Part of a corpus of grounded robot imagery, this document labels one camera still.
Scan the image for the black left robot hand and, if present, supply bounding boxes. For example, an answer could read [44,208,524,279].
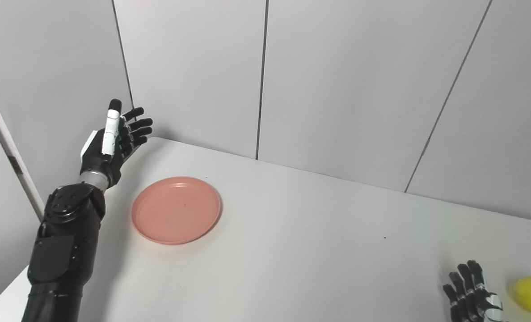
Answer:
[80,99,154,189]

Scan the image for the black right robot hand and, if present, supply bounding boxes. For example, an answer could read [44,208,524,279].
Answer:
[442,260,504,322]

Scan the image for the pink round plate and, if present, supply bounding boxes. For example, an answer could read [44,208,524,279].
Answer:
[131,177,222,245]

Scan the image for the white partition post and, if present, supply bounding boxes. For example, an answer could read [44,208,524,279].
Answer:
[0,72,45,222]

